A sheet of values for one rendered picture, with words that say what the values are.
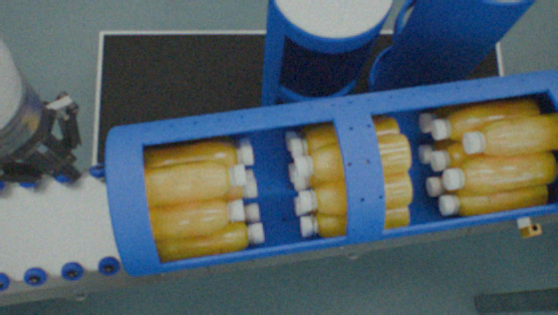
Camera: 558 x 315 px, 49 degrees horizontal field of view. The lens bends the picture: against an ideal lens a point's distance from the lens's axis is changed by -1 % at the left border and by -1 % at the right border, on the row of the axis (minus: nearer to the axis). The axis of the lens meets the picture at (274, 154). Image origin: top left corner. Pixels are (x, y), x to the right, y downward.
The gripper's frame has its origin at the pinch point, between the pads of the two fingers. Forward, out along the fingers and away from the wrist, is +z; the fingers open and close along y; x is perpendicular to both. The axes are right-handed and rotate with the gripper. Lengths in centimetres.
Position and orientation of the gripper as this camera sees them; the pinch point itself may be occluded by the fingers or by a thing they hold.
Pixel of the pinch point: (63, 164)
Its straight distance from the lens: 83.1
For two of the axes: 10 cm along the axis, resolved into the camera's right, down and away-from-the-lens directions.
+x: -6.9, -7.0, 1.7
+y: 7.2, -6.6, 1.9
